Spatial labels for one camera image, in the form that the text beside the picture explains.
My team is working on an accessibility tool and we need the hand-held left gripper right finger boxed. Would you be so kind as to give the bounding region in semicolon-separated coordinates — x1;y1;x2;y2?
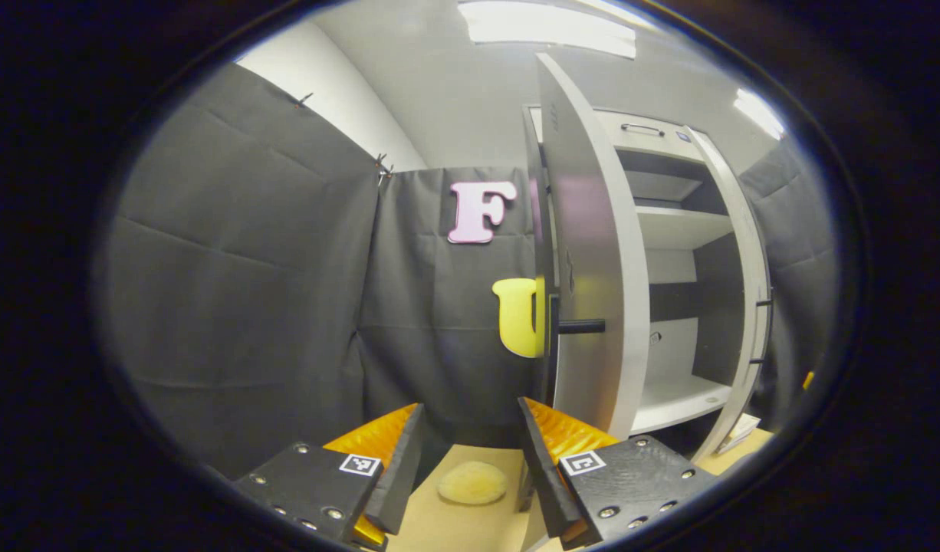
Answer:
516;396;720;550

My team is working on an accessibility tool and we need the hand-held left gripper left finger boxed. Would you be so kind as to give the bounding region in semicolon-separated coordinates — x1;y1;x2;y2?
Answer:
232;402;425;550

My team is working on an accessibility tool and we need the yellow round coaster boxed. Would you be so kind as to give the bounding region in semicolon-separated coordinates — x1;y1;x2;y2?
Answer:
437;460;509;506

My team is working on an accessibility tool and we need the white cabinet door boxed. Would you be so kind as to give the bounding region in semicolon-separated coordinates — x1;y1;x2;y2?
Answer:
685;126;774;463
533;52;652;442

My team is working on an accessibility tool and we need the white and grey cabinet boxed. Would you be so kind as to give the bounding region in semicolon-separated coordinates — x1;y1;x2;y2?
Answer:
522;103;774;461

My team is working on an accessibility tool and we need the white cabinet drawer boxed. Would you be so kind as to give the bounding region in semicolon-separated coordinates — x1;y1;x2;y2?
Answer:
593;109;708;162

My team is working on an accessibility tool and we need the black backdrop cloth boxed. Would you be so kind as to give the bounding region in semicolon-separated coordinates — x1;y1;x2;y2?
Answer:
359;165;551;449

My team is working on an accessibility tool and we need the black quilted curtain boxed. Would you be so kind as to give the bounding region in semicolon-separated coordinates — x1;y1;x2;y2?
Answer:
106;61;383;480
738;138;840;430

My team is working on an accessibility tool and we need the ceiling light panel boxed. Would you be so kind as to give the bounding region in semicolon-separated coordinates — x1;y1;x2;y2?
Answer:
458;0;638;60
733;87;787;141

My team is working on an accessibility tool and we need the black door handle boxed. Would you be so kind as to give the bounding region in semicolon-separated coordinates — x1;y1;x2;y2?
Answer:
545;294;606;380
748;297;774;366

